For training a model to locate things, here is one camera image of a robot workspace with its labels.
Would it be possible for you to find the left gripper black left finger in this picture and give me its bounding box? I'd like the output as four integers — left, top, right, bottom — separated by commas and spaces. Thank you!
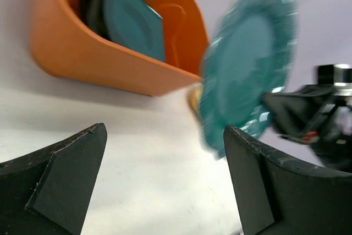
1, 123, 107, 234

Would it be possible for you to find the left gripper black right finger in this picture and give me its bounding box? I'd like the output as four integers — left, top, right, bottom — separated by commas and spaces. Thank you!
224, 126, 351, 234

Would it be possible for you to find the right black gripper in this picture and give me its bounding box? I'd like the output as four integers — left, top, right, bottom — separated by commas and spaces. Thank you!
262, 85, 351, 172

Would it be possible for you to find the teal scalloped round plate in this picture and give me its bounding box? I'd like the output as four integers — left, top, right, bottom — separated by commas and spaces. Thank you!
199, 0, 297, 159

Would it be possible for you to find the teal square plate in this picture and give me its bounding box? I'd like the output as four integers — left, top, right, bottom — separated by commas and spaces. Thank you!
102, 0, 166, 62

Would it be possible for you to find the black amber square plate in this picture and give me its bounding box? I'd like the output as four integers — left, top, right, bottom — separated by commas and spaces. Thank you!
79, 0, 111, 41

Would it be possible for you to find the orange plastic bin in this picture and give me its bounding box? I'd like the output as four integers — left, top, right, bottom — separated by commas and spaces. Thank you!
30, 0, 209, 96

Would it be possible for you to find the small yellow square dish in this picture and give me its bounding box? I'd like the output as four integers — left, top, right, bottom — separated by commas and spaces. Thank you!
187, 84, 203, 123

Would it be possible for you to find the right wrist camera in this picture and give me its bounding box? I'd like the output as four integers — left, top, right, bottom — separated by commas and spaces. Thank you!
317, 64, 351, 96

